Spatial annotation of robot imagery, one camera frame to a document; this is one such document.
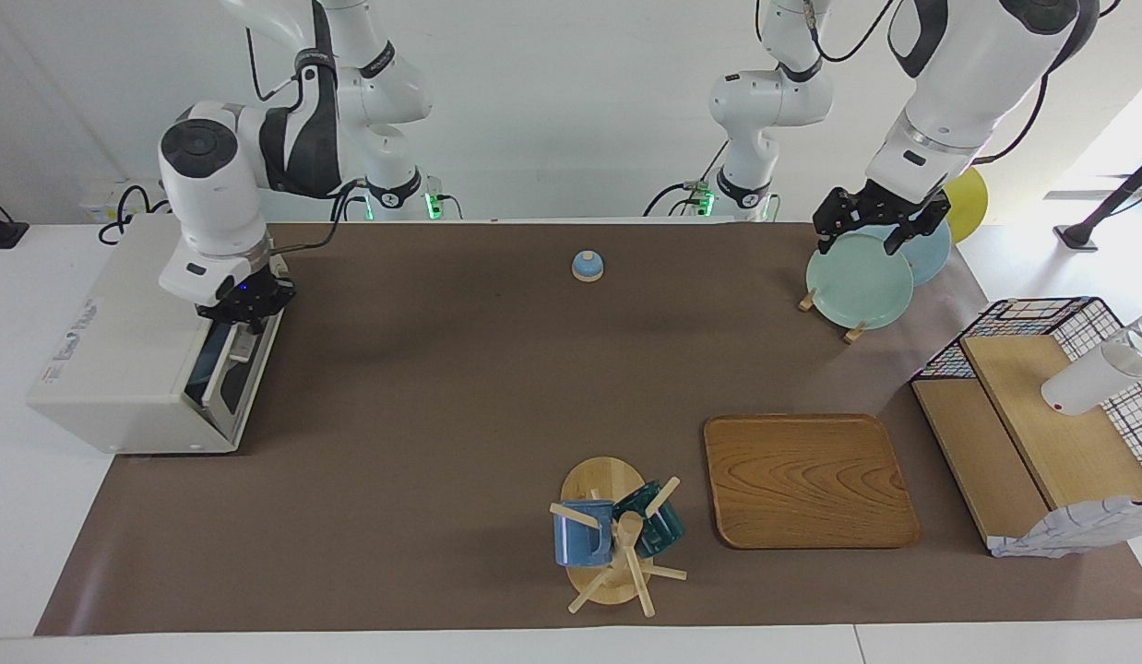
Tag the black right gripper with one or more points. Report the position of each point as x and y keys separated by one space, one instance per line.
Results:
x=248 y=300

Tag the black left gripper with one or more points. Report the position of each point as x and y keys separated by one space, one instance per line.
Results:
x=880 y=207

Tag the toaster oven glass door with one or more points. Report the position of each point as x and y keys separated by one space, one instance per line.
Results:
x=243 y=387

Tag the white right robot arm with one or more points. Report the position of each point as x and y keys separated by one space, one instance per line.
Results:
x=211 y=203

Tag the white toaster oven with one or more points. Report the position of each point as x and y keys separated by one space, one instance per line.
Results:
x=119 y=350

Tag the mint green plate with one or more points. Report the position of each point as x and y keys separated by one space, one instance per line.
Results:
x=857 y=286

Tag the pale blue racked plate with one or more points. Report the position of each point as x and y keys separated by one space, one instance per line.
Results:
x=933 y=254

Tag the wooden plate rack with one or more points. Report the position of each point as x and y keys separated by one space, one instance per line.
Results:
x=854 y=334

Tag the yellow plate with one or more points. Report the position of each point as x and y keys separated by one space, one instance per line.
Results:
x=969 y=203

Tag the white power strip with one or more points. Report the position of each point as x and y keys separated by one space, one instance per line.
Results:
x=101 y=198

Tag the brown table mat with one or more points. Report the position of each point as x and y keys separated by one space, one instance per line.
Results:
x=396 y=498

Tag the wooden tray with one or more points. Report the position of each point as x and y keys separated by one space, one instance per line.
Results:
x=802 y=489

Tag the white cup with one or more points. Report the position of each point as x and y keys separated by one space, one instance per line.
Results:
x=1088 y=383

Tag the blue call bell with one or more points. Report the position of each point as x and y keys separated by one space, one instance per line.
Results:
x=588 y=266

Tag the wooden step shelf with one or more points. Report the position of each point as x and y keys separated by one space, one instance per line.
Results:
x=1060 y=443

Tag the dark teal mug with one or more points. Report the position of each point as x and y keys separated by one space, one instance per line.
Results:
x=663 y=530

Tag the wooden mug tree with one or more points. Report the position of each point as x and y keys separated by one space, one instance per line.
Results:
x=603 y=480

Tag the white patterned cloth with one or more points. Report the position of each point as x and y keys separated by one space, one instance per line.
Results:
x=1069 y=530

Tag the blue mug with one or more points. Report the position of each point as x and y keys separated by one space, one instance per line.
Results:
x=576 y=544

